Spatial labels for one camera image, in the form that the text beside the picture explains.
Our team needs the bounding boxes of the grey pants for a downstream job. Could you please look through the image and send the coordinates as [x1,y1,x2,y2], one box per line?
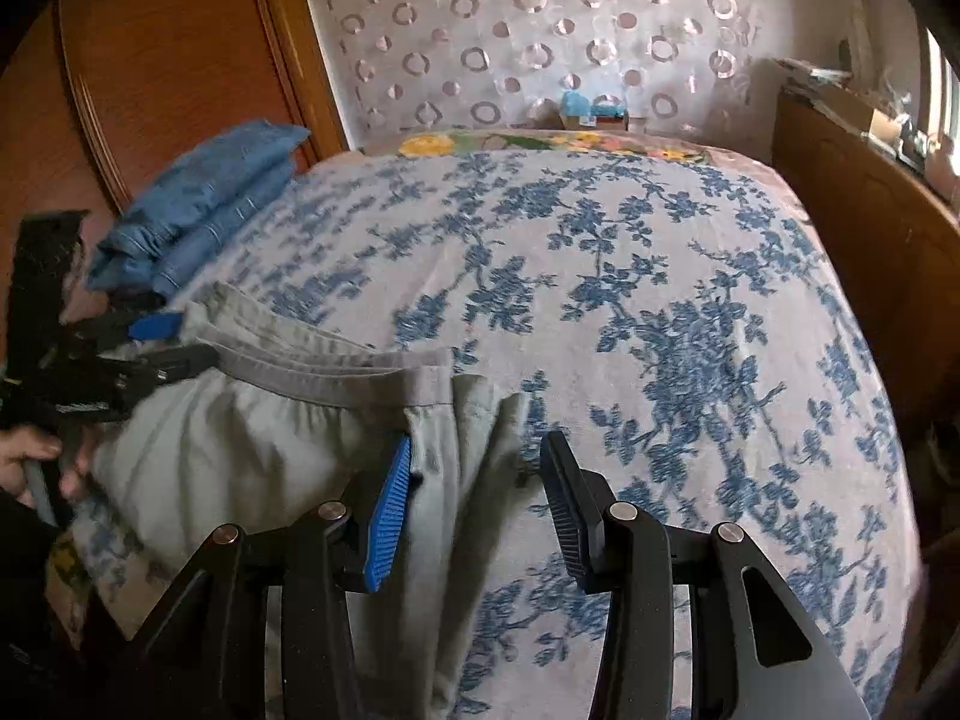
[90,281,535,720]

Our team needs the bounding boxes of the wooden side cabinet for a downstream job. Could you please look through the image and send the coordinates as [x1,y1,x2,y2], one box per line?
[772,86,960,545]

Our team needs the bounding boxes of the person's dark clothing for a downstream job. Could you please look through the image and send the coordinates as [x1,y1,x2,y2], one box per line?
[0,540,151,720]

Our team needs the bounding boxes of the window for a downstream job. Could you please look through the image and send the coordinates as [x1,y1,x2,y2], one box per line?
[919,28,960,205]

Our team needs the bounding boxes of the wooden wardrobe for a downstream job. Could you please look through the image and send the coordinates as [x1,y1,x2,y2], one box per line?
[0,0,350,302]

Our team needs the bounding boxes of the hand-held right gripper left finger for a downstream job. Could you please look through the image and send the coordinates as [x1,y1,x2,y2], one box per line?
[112,435,417,720]

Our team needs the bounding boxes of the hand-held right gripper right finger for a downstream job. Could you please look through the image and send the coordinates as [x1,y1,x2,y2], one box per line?
[540,430,875,720]

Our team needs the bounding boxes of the blue packet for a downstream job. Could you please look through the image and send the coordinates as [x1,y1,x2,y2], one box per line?
[559,90,598,130]

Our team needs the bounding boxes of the person's left hand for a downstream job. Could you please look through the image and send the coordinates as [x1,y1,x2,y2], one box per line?
[0,424,95,505]

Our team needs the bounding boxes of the circle patterned wall curtain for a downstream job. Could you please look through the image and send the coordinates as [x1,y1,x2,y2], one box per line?
[296,0,782,152]

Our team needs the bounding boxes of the cardboard box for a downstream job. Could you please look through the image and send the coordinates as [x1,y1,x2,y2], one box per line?
[821,82,899,145]

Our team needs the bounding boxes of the pile of papers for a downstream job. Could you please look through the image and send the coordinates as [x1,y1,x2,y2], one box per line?
[769,56,854,96]

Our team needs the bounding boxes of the folded blue jeans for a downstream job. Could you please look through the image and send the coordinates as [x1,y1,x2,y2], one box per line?
[82,118,313,302]

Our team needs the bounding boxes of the bed with floral blue sheet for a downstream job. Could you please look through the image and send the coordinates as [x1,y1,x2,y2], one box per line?
[45,142,925,720]

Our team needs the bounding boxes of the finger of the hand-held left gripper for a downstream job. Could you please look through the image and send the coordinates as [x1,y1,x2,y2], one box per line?
[112,343,219,392]
[88,307,185,352]

